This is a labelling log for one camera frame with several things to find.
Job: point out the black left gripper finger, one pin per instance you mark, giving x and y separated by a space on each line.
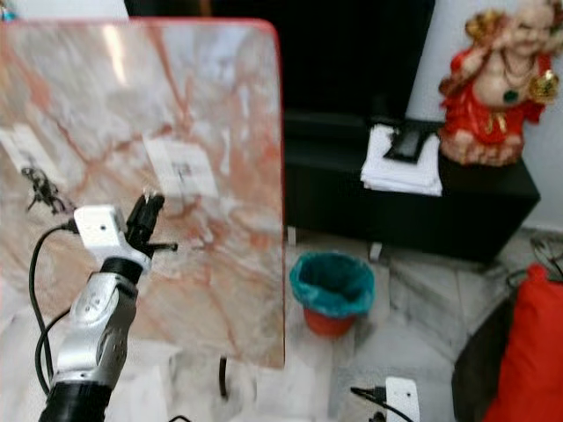
138 220
154 213

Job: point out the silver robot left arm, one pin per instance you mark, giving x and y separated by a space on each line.
97 334

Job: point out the white adhesive hook plate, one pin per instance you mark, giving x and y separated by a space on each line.
167 158
18 145

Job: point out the black key bunch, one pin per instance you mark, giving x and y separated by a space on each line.
42 189

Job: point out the marble pattern table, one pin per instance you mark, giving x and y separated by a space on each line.
141 97

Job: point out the teal bin liner bag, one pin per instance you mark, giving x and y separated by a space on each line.
330 286

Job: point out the red waste bin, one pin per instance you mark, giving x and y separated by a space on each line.
327 323

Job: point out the blue plastic object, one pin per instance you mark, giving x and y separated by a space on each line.
9 10

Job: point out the white folded cloth stack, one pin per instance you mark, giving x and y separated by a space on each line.
400 180

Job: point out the black low cabinet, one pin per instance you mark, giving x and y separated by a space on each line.
405 220

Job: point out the red laughing Buddha statue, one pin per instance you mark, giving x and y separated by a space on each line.
484 114

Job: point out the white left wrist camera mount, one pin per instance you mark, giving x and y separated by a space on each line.
101 230

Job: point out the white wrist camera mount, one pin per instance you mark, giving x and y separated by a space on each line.
403 400
101 230

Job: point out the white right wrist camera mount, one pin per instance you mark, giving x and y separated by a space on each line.
403 400

